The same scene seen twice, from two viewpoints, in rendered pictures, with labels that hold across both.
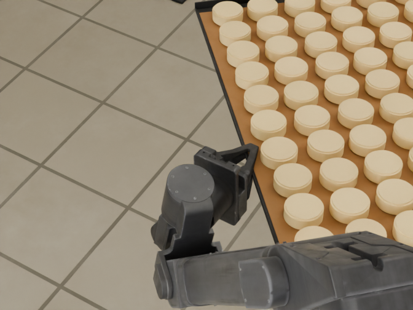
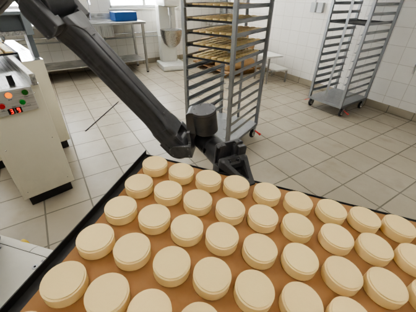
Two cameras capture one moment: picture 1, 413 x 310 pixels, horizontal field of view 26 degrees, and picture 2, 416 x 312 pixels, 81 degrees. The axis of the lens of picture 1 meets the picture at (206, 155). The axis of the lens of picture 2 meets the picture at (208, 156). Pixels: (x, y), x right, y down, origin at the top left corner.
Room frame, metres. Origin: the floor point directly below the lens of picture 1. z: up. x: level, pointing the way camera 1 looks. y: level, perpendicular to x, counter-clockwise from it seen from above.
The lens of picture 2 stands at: (0.93, -0.45, 1.30)
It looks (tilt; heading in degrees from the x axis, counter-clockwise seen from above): 34 degrees down; 116
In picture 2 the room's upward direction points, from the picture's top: 1 degrees clockwise
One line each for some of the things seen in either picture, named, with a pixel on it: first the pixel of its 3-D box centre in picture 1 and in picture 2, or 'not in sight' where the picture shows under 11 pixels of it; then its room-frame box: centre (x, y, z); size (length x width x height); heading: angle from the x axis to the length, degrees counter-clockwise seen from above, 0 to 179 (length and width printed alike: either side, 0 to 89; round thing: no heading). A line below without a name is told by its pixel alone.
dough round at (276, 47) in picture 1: (281, 49); (373, 249); (1.06, -0.12, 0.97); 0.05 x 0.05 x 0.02
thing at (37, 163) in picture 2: not in sight; (20, 129); (-1.03, 0.38, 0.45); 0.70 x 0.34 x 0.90; 160
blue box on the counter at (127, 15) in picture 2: not in sight; (123, 15); (-2.71, 3.40, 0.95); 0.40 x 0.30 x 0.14; 62
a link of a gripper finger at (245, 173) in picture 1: (236, 172); (238, 176); (0.81, -0.04, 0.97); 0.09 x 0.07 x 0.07; 146
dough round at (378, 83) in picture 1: (381, 83); (300, 304); (0.97, -0.26, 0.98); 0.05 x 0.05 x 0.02
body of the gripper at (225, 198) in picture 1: (207, 199); (221, 155); (0.75, 0.00, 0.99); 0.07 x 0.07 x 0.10; 56
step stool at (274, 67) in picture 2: not in sight; (270, 67); (-0.08, 4.06, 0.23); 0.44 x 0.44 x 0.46; 51
